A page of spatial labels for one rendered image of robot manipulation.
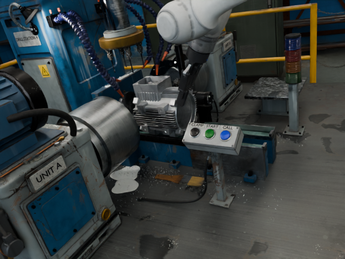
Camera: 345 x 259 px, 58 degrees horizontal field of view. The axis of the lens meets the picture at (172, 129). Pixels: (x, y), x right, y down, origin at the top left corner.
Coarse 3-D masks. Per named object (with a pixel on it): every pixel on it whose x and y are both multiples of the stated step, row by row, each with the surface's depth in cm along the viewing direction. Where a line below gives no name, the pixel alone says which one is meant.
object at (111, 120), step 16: (80, 112) 101; (96, 112) 102; (112, 112) 105; (128, 112) 108; (96, 128) 97; (112, 128) 101; (128, 128) 106; (96, 144) 97; (112, 144) 100; (128, 144) 107; (112, 160) 101
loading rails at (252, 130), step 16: (256, 128) 119; (272, 128) 116; (144, 144) 135; (160, 144) 130; (176, 144) 125; (256, 144) 110; (272, 144) 115; (144, 160) 135; (160, 160) 135; (176, 160) 130; (192, 160) 124; (224, 160) 115; (240, 160) 112; (256, 160) 108; (272, 160) 118; (240, 176) 115; (256, 176) 111
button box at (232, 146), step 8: (200, 128) 95; (208, 128) 94; (216, 128) 92; (224, 128) 91; (232, 128) 90; (240, 128) 90; (184, 136) 96; (200, 136) 94; (216, 136) 91; (232, 136) 89; (240, 136) 90; (192, 144) 95; (200, 144) 93; (208, 144) 91; (216, 144) 90; (224, 144) 89; (232, 144) 88; (240, 144) 91; (216, 152) 94; (224, 152) 92; (232, 152) 90
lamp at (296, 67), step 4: (300, 60) 121; (288, 64) 122; (292, 64) 121; (296, 64) 121; (300, 64) 122; (288, 68) 123; (292, 68) 122; (296, 68) 122; (300, 68) 123; (288, 72) 124; (292, 72) 123
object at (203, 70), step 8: (168, 56) 150; (184, 56) 147; (160, 64) 146; (168, 64) 143; (176, 64) 141; (152, 72) 150; (160, 72) 147; (168, 72) 145; (176, 72) 143; (200, 72) 147; (208, 72) 157; (176, 80) 142; (200, 80) 147; (208, 80) 156; (192, 88) 143; (200, 88) 150
